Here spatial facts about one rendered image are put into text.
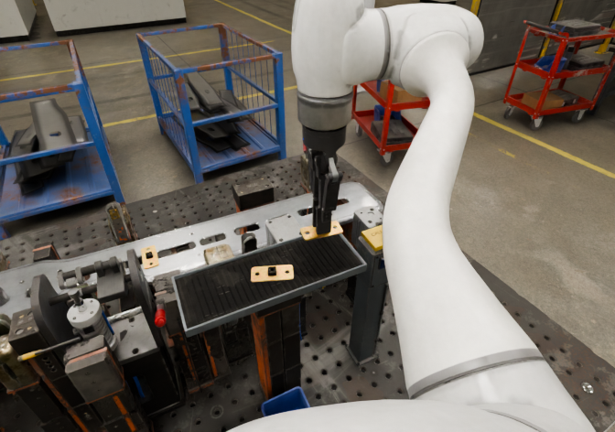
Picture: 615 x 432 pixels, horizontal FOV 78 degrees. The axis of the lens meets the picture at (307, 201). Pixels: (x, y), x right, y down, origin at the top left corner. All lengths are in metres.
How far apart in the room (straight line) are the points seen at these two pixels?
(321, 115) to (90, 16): 8.27
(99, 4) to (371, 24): 8.29
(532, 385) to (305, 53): 0.46
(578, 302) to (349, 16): 2.35
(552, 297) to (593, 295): 0.24
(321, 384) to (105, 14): 8.22
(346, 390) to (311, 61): 0.88
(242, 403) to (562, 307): 1.94
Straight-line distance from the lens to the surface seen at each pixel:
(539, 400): 0.29
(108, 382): 0.91
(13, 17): 8.75
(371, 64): 0.59
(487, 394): 0.28
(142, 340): 0.99
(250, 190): 1.24
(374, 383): 1.19
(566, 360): 1.42
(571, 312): 2.61
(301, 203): 1.22
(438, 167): 0.40
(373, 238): 0.87
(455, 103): 0.50
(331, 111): 0.60
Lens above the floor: 1.73
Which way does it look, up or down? 37 degrees down
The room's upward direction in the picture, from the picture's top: straight up
